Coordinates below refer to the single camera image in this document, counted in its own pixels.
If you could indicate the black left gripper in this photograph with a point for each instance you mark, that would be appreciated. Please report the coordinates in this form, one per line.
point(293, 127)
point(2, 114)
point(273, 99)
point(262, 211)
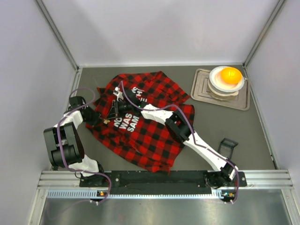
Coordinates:
point(94, 117)

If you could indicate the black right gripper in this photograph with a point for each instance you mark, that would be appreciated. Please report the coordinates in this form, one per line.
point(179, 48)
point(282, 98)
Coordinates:
point(116, 108)

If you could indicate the red black plaid shirt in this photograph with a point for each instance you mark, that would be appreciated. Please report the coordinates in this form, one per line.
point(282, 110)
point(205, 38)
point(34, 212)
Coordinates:
point(145, 143)

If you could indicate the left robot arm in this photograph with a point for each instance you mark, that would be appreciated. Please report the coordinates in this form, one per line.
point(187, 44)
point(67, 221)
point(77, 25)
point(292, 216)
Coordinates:
point(65, 148)

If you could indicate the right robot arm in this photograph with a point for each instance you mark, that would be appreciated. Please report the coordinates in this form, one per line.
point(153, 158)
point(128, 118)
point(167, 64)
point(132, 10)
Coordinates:
point(181, 130)

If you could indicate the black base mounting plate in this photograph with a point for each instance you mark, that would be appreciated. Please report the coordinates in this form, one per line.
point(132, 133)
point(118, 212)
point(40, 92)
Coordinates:
point(160, 183)

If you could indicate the metal tray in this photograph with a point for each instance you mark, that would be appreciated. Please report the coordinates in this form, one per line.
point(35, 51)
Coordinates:
point(202, 90)

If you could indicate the stack of white paper plates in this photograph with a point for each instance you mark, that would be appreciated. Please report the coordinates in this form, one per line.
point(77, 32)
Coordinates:
point(221, 88)

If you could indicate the orange ball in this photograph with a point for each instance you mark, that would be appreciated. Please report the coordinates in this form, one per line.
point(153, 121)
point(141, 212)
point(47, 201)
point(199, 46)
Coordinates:
point(231, 75)

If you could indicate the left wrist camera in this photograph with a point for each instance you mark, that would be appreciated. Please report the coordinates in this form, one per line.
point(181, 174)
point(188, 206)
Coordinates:
point(75, 102)

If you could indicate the perforated cable duct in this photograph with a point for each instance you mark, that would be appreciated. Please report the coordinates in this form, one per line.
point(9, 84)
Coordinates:
point(94, 194)

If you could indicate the black metal bracket stand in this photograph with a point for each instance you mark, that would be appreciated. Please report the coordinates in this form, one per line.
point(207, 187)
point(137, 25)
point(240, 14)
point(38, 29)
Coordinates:
point(226, 147)

